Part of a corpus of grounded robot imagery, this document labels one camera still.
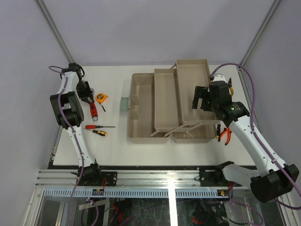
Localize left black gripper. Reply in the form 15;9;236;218
74;80;92;103

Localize beige toolbox with smoky lid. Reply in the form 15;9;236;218
127;59;219;144

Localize grey-green toolbox latch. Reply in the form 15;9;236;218
119;97;130;112

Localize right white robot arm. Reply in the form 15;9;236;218
192;81;300;203

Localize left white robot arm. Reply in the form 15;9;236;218
49;63;103;186

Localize orange tape measure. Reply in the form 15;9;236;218
95;93;108;112

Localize yellow needle-nose pliers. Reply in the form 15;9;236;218
228;78;234;96

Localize yellow-black right screwdriver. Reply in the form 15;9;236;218
216;124;221;139

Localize yellow-black stubby screwdriver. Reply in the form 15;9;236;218
92;129;107;137

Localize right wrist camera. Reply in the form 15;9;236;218
210;74;226;82

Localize red-handled adjustable wrench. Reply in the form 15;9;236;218
83;88;98;122

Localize red-handled long screwdriver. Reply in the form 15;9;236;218
85;125;115;129

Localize orange-handled pliers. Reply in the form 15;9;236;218
218;127;232;145

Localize right aluminium frame post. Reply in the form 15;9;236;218
237;0;283;71

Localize aluminium frame post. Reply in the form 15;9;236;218
237;0;283;71
34;0;76;63

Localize aluminium mounting rail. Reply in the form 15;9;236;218
35;169;288;188

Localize left aluminium frame post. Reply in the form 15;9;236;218
34;0;76;63

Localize slotted cable duct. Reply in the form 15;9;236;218
44;188;226;198

